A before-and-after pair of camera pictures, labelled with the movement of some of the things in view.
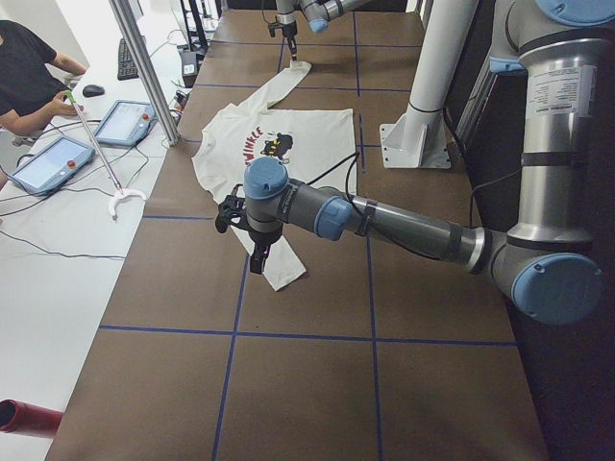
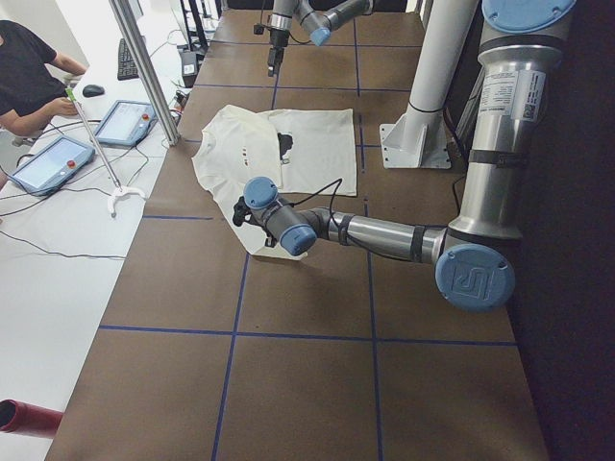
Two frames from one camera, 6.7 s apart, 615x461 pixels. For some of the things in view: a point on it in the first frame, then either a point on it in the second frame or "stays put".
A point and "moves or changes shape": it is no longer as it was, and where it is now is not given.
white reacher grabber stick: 119,193 stays put
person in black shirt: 32,81 stays put
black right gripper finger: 290,48 → 271,61
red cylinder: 22,417 stays put
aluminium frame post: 167,119 stays put
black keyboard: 128,68 stays put
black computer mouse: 92,90 stays put
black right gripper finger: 293,49 → 279,54
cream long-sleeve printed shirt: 315,145 moves or changes shape
